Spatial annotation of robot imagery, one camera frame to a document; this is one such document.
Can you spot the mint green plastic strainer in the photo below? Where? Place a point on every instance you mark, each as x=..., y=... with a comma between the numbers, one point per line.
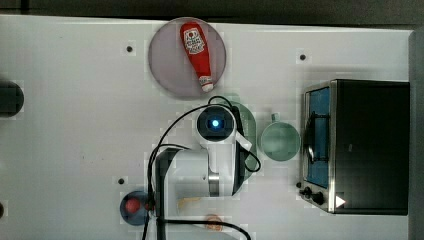
x=249, y=128

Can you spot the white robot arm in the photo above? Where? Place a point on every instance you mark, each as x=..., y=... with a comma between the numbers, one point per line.
x=216, y=169

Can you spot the mint green cup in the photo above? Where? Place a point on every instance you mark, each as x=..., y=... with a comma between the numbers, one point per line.
x=279, y=141

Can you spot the grey round plate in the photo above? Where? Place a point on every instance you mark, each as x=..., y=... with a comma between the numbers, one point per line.
x=170, y=65

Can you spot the peeled toy banana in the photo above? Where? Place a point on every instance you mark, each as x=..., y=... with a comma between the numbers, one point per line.
x=184, y=201

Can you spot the red ketchup bottle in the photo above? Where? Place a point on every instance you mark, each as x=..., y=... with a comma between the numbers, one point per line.
x=196, y=48

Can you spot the toy orange half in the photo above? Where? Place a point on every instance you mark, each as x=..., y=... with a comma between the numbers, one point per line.
x=213, y=223

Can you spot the red toy strawberry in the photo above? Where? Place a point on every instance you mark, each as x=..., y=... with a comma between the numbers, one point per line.
x=132, y=205

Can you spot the black toaster oven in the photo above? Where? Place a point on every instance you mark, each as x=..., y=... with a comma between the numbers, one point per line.
x=355, y=147

